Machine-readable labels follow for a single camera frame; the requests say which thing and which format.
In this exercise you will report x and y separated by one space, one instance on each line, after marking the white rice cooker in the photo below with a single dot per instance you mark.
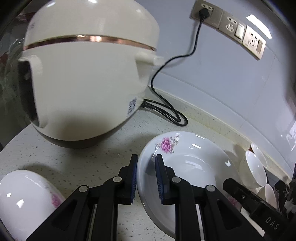
85 67

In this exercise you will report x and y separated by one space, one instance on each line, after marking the wall socket panel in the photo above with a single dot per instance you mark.
230 26

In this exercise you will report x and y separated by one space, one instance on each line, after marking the large floral plate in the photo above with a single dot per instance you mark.
27 199

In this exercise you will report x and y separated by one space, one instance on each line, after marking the large white bowl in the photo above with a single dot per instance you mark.
252 172

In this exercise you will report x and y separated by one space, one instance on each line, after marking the red banded white bowl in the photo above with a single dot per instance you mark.
255 149

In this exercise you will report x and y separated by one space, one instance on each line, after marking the small white bowl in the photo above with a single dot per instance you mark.
267 194

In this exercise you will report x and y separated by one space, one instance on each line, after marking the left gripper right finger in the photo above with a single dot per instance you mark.
200 213

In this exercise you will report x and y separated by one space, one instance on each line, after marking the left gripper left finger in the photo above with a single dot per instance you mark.
90 213

